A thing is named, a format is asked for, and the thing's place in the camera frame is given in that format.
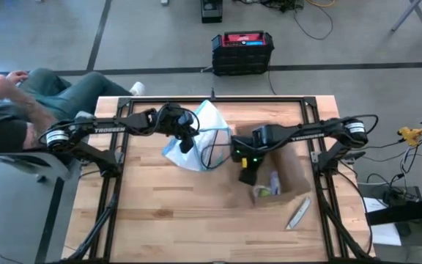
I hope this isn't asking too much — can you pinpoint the person's white shoe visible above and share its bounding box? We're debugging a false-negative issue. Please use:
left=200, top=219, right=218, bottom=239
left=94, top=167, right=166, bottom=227
left=128, top=81, right=147, bottom=98

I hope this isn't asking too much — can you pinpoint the grey utility knife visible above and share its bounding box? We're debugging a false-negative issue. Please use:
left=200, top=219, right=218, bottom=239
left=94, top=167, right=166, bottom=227
left=285, top=196, right=313, bottom=231

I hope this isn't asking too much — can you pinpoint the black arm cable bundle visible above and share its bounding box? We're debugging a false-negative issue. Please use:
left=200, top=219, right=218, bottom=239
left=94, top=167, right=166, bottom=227
left=62, top=175, right=122, bottom=264
left=319, top=172, right=377, bottom=264

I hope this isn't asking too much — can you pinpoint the grey metal furniture leg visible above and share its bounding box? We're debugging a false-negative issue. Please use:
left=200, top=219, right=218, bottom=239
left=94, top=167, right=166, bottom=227
left=389, top=0, right=422, bottom=34

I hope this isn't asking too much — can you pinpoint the yellow floor cable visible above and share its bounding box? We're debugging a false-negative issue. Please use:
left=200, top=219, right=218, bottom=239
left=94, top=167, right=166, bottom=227
left=304, top=0, right=336, bottom=9

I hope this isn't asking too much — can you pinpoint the floor cable tangle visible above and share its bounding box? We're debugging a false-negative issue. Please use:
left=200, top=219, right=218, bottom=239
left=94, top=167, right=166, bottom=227
left=232, top=0, right=306, bottom=12

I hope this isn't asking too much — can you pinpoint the taped brown cardboard box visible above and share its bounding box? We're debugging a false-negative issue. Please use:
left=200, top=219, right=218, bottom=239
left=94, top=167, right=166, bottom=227
left=228, top=122, right=313, bottom=208

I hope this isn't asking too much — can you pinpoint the grey chair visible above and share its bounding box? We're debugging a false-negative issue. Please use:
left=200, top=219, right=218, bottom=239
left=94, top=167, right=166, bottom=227
left=0, top=152, right=86, bottom=183

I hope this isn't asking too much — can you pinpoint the thin black toolbox cord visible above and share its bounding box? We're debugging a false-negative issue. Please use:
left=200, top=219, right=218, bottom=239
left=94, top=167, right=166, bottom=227
left=267, top=70, right=276, bottom=95

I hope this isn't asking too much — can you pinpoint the black cylindrical device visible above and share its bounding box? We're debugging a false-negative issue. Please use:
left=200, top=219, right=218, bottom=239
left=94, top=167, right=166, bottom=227
left=269, top=170, right=282, bottom=197

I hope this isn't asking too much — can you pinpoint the clear mesh blue-zipper bag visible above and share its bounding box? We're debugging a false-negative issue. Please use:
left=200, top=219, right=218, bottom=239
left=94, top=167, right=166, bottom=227
left=161, top=99, right=234, bottom=172

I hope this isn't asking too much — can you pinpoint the black left arm cable bundle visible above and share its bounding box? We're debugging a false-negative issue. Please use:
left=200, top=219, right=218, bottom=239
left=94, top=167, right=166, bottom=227
left=62, top=175, right=122, bottom=264

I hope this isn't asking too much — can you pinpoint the black floor device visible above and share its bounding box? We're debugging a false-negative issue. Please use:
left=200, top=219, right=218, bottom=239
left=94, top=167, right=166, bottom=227
left=200, top=0, right=223, bottom=24

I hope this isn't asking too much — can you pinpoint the black looped floor cable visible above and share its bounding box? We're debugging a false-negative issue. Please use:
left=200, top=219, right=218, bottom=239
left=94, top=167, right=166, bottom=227
left=293, top=6, right=335, bottom=41

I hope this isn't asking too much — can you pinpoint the white paper sheet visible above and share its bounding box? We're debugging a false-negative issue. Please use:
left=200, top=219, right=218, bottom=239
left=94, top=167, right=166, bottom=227
left=363, top=197, right=402, bottom=246

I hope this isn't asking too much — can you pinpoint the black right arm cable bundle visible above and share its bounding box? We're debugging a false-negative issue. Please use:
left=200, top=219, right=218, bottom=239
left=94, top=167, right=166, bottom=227
left=319, top=172, right=377, bottom=264

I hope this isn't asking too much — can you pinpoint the yellow power plug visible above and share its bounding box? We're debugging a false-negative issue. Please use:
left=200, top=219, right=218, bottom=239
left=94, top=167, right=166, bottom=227
left=397, top=126, right=422, bottom=147

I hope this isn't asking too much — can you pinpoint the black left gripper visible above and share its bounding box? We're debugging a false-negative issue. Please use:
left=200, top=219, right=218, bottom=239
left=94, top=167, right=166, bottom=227
left=155, top=103, right=201, bottom=155

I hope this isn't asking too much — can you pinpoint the black flat bar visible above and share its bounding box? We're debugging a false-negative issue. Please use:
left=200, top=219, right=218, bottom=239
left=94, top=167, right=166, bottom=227
left=365, top=194, right=422, bottom=227

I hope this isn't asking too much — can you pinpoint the red and black toolbox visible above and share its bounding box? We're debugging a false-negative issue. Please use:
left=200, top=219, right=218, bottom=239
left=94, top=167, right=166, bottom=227
left=210, top=31, right=275, bottom=77

